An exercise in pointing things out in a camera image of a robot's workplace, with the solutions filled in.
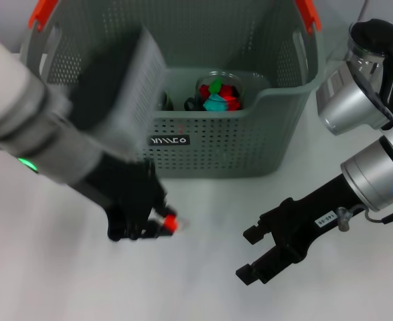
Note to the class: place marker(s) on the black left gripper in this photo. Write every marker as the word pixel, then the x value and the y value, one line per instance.
pixel 126 194

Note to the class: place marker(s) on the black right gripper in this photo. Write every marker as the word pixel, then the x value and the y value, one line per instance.
pixel 310 217

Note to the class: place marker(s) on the grey perforated storage basket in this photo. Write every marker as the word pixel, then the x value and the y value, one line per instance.
pixel 249 140

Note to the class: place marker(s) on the red sloped toy brick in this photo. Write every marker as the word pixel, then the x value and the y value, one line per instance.
pixel 231 104

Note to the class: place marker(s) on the teal square toy brick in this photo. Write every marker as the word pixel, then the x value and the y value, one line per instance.
pixel 213 104

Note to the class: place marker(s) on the small red toy brick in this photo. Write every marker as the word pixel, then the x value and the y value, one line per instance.
pixel 170 223

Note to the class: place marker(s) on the clear white toy brick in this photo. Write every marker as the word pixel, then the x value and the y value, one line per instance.
pixel 182 223

